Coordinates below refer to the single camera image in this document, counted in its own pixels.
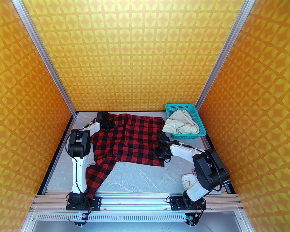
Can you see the red black plaid shirt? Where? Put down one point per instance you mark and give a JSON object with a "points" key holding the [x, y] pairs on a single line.
{"points": [[136, 136]]}

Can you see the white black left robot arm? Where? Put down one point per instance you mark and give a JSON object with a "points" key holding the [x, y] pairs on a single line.
{"points": [[79, 172]]}

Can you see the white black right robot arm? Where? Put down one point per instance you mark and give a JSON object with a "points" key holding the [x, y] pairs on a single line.
{"points": [[208, 167]]}

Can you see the grey desk calculator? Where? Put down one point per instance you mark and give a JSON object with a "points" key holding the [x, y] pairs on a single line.
{"points": [[194, 170]]}

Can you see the white analog clock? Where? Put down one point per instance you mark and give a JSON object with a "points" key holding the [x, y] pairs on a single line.
{"points": [[188, 181]]}

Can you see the teal plastic basket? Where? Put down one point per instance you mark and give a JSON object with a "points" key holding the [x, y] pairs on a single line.
{"points": [[201, 126]]}

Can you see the perforated metal strip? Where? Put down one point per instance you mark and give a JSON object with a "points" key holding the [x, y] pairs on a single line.
{"points": [[136, 218]]}

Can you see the small electronics board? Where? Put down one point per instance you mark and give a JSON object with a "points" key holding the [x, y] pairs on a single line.
{"points": [[190, 218], [82, 217]]}

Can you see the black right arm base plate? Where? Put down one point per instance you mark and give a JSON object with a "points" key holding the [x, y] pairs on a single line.
{"points": [[175, 202]]}

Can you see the aluminium mounting rail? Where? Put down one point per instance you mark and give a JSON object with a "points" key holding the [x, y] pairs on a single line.
{"points": [[136, 199]]}

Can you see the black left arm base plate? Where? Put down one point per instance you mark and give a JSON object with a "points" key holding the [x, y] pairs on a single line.
{"points": [[96, 202]]}

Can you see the aluminium frame post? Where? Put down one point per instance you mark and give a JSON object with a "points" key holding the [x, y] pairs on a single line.
{"points": [[220, 59], [46, 59]]}

